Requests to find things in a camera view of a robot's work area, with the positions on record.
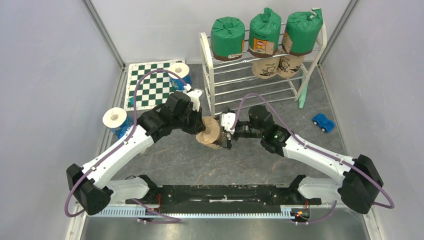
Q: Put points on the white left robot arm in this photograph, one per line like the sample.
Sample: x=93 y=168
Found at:
x=92 y=185

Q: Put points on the brown roll with label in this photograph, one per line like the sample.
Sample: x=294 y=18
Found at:
x=212 y=135

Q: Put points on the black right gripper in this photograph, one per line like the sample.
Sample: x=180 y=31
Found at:
x=230 y=136

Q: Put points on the brown roll with cartoon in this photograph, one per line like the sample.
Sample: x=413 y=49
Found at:
x=265 y=68

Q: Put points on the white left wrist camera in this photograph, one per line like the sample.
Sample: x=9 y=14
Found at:
x=194 y=94

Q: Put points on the brown paper roll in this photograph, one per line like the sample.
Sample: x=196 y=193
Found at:
x=289 y=65

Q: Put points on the blue toy car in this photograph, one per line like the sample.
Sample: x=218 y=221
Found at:
x=323 y=123

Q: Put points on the green white chessboard mat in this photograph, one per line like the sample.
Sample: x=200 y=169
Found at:
x=154 y=89

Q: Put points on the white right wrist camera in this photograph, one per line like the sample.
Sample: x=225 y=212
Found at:
x=227 y=119

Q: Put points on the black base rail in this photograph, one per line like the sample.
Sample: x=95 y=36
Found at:
x=227 y=201

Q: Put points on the blue white roll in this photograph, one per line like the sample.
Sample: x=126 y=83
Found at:
x=117 y=120
x=183 y=71

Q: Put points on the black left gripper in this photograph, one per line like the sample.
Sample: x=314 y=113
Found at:
x=198 y=126

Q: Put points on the blue white roll front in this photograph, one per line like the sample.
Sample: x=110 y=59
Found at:
x=117 y=120

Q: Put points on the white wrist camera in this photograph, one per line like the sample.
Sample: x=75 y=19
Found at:
x=227 y=119
x=194 y=94

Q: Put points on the mint green stick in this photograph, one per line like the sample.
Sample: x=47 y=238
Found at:
x=302 y=97

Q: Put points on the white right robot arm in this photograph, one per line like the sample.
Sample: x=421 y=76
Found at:
x=355 y=181

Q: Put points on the green brown roll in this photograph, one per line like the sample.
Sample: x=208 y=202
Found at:
x=301 y=31

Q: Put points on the green roll on shelf left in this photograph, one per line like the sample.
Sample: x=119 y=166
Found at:
x=227 y=38

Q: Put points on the cream metal shelf rack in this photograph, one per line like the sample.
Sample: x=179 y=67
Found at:
x=281 y=77

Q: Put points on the green paper roll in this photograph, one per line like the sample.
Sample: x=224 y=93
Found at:
x=264 y=34

